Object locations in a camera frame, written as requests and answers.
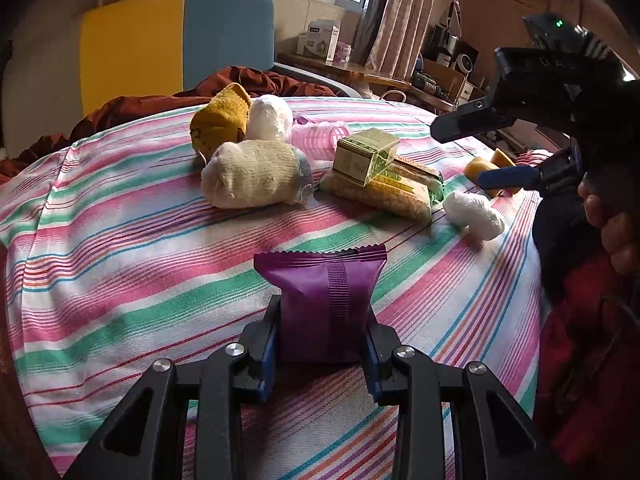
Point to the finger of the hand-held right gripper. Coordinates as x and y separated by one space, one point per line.
465 122
510 177

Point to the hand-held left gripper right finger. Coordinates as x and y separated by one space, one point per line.
372 365

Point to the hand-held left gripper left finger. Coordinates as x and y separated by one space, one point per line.
270 355

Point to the long white sock roll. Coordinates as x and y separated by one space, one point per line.
475 215

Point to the purple snack packet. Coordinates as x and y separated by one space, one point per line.
325 300

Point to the large cream sock roll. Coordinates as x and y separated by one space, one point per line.
250 172

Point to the person's right hand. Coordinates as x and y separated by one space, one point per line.
622 240

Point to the brown cardboard box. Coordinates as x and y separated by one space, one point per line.
445 77

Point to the silver speaker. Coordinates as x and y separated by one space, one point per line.
464 55

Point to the person's black garment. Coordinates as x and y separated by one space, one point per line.
560 240

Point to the wooden desk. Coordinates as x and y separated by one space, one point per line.
350 72

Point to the pink jar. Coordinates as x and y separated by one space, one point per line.
343 53

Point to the pink plastic hair roller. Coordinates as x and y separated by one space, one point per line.
315 137

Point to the white cardboard box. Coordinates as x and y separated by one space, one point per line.
317 40

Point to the striped bed sheet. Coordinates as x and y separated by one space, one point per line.
125 260

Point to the person's red garment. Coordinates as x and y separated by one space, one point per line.
585 360

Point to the reddish brown blanket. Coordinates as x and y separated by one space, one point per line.
235 82

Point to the mustard yellow sock roll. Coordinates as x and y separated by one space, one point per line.
220 115

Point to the grey yellow blue headboard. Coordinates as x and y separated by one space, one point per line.
150 45

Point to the grey metal bed rail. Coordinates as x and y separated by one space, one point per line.
320 80

